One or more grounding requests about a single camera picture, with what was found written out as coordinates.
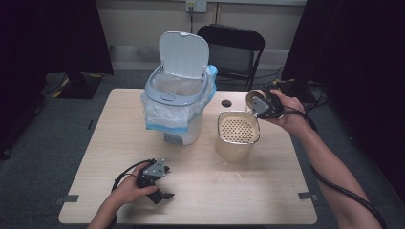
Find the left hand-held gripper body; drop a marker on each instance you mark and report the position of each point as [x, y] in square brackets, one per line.
[153, 168]

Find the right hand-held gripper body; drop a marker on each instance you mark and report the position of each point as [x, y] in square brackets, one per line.
[261, 106]

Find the brown paper cup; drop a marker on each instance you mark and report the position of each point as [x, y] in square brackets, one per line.
[254, 93]

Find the beige draining container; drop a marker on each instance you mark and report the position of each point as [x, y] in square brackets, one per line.
[232, 152]

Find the white grey lidded trash bin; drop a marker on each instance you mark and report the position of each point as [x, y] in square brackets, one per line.
[183, 54]

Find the person's left hand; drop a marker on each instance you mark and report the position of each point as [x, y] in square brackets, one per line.
[127, 191]

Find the person's right hand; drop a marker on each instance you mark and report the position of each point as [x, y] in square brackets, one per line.
[294, 119]

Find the perforated beige strainer insert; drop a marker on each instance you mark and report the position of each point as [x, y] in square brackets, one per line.
[238, 129]

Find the black stand base striped tape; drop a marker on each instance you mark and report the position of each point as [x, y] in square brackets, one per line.
[73, 86]
[299, 87]

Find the clear blue-edged plastic bin bag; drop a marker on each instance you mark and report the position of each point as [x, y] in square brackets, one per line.
[165, 116]

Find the black folding chair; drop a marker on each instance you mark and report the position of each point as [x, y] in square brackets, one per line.
[235, 57]

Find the black tape strip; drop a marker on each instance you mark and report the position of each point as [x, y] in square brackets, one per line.
[90, 124]

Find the grey tape strip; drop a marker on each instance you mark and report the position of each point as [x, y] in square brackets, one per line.
[67, 198]
[308, 196]

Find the black curtain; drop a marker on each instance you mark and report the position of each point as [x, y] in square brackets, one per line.
[359, 63]
[47, 38]

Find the white wall socket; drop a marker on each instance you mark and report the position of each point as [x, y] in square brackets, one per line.
[196, 5]

